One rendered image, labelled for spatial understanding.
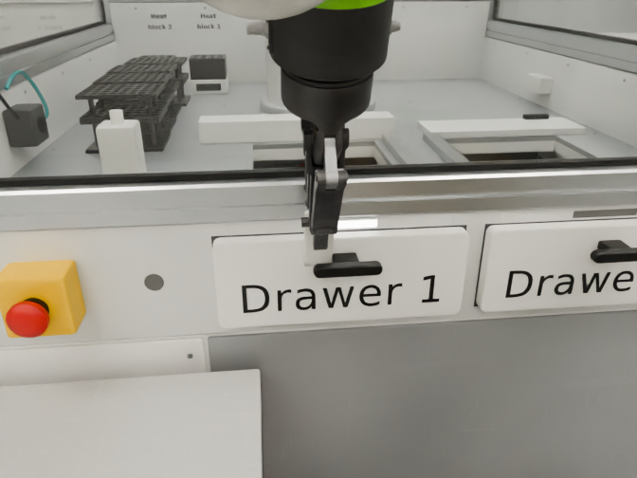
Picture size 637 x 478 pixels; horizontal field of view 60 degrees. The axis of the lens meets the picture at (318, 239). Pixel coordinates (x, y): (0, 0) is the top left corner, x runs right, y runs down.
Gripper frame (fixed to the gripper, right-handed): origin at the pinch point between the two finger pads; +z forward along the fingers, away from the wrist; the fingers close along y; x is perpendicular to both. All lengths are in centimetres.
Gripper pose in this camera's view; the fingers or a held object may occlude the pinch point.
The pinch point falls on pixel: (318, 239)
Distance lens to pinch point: 58.0
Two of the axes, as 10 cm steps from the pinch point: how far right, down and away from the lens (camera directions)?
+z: -0.4, 7.0, 7.1
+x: 9.9, -0.5, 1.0
